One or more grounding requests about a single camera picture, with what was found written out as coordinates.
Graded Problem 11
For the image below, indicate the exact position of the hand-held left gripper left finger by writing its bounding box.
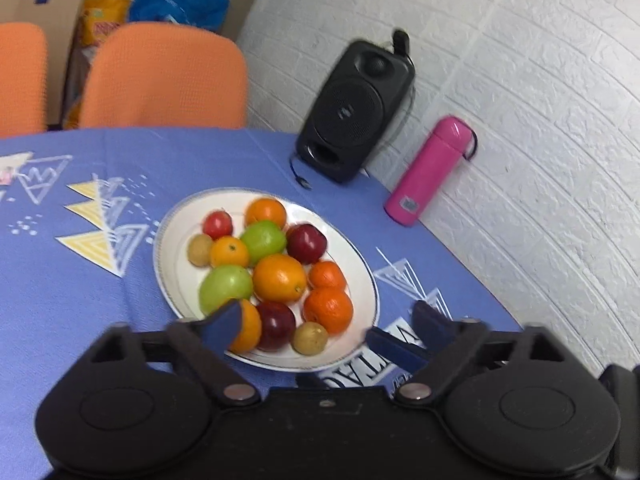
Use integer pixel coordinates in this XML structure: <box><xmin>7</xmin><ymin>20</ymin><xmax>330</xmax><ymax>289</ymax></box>
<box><xmin>90</xmin><ymin>299</ymin><xmax>261</xmax><ymax>407</ymax></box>

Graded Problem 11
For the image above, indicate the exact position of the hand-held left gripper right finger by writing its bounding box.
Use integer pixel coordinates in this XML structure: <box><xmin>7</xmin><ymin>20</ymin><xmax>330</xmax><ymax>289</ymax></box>
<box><xmin>365</xmin><ymin>300</ymin><xmax>566</xmax><ymax>403</ymax></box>

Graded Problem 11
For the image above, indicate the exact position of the green apple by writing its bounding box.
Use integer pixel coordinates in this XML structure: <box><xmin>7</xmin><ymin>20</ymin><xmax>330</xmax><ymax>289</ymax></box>
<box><xmin>199</xmin><ymin>265</ymin><xmax>254</xmax><ymax>315</ymax></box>
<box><xmin>239</xmin><ymin>221</ymin><xmax>288</xmax><ymax>267</ymax></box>

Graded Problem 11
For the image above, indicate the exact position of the red apple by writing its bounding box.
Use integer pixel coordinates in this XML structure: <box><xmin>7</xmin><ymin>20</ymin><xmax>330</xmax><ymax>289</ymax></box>
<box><xmin>285</xmin><ymin>224</ymin><xmax>328</xmax><ymax>265</ymax></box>
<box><xmin>256</xmin><ymin>301</ymin><xmax>297</xmax><ymax>352</ymax></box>

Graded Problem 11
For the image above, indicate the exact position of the small yellowish brown fruit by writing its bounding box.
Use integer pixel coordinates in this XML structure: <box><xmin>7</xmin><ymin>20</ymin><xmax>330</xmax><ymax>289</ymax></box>
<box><xmin>187</xmin><ymin>234</ymin><xmax>215</xmax><ymax>267</ymax></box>
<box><xmin>292</xmin><ymin>321</ymin><xmax>329</xmax><ymax>356</ymax></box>

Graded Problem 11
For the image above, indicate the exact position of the dark orange tangerine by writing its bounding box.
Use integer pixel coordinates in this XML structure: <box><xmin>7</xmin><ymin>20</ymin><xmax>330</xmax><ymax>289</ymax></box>
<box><xmin>302</xmin><ymin>287</ymin><xmax>354</xmax><ymax>336</ymax></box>
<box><xmin>307</xmin><ymin>261</ymin><xmax>347</xmax><ymax>291</ymax></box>

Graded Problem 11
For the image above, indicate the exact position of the white plate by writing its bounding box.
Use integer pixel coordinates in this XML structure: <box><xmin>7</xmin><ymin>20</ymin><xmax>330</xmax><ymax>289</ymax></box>
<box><xmin>152</xmin><ymin>188</ymin><xmax>381</xmax><ymax>372</ymax></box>

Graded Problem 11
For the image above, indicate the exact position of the small red fruit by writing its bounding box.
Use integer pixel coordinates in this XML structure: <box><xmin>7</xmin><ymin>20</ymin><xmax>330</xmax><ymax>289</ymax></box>
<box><xmin>202</xmin><ymin>211</ymin><xmax>234</xmax><ymax>241</ymax></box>

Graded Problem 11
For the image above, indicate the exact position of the blue patterned tablecloth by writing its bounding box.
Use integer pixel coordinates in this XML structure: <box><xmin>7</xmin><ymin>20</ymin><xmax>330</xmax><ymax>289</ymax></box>
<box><xmin>0</xmin><ymin>127</ymin><xmax>523</xmax><ymax>480</ymax></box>

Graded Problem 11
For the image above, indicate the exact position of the pink bottle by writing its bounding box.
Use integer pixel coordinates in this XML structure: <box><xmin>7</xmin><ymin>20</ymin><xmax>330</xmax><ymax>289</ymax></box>
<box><xmin>384</xmin><ymin>115</ymin><xmax>478</xmax><ymax>227</ymax></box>

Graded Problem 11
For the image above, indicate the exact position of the black speaker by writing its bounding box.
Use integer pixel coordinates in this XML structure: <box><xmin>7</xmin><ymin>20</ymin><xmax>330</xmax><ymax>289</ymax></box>
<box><xmin>295</xmin><ymin>40</ymin><xmax>417</xmax><ymax>184</ymax></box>

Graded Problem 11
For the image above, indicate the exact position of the orange chair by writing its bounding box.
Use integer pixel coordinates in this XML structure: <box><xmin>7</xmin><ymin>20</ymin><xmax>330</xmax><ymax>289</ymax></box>
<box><xmin>0</xmin><ymin>22</ymin><xmax>49</xmax><ymax>138</ymax></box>
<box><xmin>79</xmin><ymin>22</ymin><xmax>249</xmax><ymax>130</ymax></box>

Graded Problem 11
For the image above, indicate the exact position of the small black device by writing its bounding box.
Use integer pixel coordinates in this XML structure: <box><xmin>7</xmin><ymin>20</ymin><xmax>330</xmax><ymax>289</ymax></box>
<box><xmin>390</xmin><ymin>29</ymin><xmax>412</xmax><ymax>58</ymax></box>

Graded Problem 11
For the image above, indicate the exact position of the blue bag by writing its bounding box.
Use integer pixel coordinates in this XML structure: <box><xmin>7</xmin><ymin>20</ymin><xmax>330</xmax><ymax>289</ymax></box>
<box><xmin>129</xmin><ymin>0</ymin><xmax>231</xmax><ymax>31</ymax></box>

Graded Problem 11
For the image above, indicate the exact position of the yellow packet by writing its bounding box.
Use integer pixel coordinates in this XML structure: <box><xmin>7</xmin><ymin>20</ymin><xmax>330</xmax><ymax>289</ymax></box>
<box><xmin>62</xmin><ymin>0</ymin><xmax>133</xmax><ymax>128</ymax></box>

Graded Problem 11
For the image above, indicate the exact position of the brown paper bag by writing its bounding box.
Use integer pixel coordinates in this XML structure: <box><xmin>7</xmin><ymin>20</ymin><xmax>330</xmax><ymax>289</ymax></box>
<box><xmin>0</xmin><ymin>0</ymin><xmax>88</xmax><ymax>131</ymax></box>

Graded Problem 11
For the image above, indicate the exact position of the black speaker cable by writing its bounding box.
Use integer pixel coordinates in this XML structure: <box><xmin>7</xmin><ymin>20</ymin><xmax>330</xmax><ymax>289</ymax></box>
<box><xmin>289</xmin><ymin>152</ymin><xmax>313</xmax><ymax>191</ymax></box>

